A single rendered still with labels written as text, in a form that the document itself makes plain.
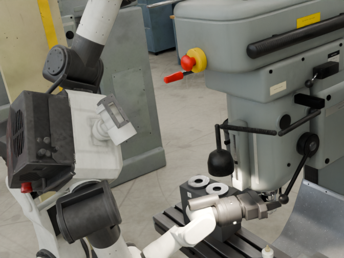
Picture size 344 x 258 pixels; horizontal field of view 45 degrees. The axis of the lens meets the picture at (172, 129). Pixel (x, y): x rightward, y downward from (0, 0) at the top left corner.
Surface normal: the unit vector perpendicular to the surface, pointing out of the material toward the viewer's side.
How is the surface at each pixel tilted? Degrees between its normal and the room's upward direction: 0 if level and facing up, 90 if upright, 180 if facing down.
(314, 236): 45
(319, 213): 64
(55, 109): 59
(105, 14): 98
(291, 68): 90
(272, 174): 90
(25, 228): 0
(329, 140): 90
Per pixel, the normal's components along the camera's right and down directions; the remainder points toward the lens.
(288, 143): 0.58, 0.26
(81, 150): 0.61, -0.36
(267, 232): -0.13, -0.91
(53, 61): -0.59, -0.08
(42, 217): 0.77, 0.00
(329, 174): -0.80, 0.33
